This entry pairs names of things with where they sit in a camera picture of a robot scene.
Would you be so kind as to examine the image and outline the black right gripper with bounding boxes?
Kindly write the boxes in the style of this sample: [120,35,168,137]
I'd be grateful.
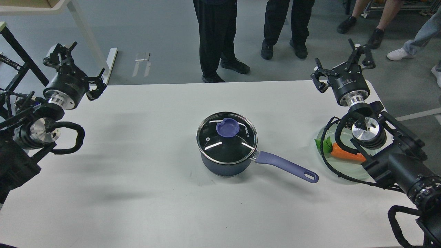
[310,38,376,106]

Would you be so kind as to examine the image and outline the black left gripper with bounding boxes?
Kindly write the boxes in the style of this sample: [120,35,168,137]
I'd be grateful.
[43,41,107,110]

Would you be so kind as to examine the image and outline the glass lid with purple knob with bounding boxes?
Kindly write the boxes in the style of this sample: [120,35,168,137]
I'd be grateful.
[196,112,258,165]

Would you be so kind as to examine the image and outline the blue saucepan with purple handle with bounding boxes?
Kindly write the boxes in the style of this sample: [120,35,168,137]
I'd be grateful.
[196,112,319,183]

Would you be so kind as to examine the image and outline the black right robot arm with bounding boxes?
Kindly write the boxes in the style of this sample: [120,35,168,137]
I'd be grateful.
[311,39,441,248]

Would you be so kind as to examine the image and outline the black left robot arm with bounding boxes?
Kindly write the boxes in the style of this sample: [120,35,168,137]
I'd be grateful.
[1,42,106,205]

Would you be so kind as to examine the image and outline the person with bare legs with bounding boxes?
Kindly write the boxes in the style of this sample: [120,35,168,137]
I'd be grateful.
[337,0,406,50]

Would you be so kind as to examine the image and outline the orange toy carrot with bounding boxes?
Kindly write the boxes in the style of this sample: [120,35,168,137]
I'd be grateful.
[322,137,366,162]

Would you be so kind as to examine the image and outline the person in black trousers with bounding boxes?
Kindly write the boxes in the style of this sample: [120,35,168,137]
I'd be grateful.
[260,0,316,60]
[193,0,250,83]

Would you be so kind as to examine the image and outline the person in jeans white sneakers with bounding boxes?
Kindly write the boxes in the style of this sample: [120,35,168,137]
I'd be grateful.
[386,8,441,88]

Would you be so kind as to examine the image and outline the metal cart base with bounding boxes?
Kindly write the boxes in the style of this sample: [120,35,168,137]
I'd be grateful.
[361,0,441,19]

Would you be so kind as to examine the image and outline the clear glass plate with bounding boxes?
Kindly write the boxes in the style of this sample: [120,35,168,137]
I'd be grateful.
[324,124,371,180]

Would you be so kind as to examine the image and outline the white desk frame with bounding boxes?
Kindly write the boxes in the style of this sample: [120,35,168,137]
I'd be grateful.
[1,0,118,84]

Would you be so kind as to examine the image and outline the black table frame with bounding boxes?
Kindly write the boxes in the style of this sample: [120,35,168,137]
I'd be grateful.
[0,21,49,120]

